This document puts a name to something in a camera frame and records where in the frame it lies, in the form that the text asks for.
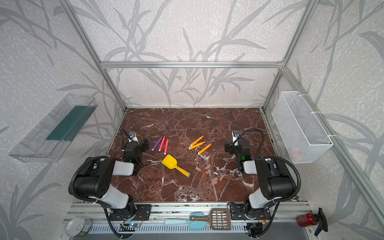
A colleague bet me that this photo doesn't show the orange marker pen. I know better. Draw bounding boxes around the orange marker pen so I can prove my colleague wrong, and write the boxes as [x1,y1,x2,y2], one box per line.
[190,135,204,147]
[189,142,205,150]
[198,144,212,155]

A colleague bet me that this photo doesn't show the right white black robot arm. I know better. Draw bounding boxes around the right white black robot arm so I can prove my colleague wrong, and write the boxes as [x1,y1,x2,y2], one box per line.
[225,136,302,212]

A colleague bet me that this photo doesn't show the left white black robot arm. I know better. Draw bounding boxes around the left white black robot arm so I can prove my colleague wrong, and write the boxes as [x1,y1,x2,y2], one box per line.
[69,140,149,215]

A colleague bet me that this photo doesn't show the purple marker pen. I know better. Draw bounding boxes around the purple marker pen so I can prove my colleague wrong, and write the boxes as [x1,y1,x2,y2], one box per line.
[152,137,164,151]

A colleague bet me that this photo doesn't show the pink marker pen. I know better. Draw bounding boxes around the pink marker pen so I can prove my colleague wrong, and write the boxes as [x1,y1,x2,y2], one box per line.
[159,136,166,152]

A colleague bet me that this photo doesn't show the red marker pen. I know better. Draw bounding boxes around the red marker pen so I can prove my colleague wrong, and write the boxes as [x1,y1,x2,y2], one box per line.
[164,139,169,155]

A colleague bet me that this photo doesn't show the yellow toy shovel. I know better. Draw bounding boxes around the yellow toy shovel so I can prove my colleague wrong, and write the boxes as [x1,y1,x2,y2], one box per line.
[162,155,191,178]

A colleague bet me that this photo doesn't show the brown slotted spatula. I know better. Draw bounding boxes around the brown slotted spatula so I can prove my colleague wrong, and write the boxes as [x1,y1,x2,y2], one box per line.
[190,208,232,231]

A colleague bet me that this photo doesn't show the small circuit board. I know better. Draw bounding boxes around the small circuit board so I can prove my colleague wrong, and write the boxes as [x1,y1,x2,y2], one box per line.
[119,222,141,232]

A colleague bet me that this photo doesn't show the light blue silicone spatula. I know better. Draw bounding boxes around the light blue silicone spatula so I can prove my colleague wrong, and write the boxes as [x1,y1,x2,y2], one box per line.
[164,219,207,231]

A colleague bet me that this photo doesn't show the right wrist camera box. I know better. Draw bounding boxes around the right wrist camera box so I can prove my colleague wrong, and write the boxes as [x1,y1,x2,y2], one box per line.
[232,131,242,142]

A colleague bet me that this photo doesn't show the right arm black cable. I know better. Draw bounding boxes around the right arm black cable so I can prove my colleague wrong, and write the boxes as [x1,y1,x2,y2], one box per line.
[238,128,302,202]

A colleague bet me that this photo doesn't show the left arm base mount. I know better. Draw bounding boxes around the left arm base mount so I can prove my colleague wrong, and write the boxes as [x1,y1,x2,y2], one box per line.
[109,204,152,221]

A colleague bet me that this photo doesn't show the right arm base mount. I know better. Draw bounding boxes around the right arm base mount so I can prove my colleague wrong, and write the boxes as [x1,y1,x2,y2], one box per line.
[227,202,271,222]

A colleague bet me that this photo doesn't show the white wire mesh basket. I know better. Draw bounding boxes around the white wire mesh basket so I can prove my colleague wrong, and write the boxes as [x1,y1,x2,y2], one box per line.
[272,91,334,164]

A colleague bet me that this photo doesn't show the aluminium front rail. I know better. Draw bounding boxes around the aluminium front rail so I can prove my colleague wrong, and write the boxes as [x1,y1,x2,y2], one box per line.
[56,201,312,240]

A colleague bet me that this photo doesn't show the clear plastic wall tray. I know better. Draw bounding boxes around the clear plastic wall tray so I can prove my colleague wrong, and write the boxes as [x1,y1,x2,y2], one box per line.
[9,94,98,163]

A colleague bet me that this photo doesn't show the aluminium cage frame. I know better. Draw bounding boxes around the aluminium cage frame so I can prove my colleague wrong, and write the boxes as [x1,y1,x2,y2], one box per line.
[60,1,384,225]

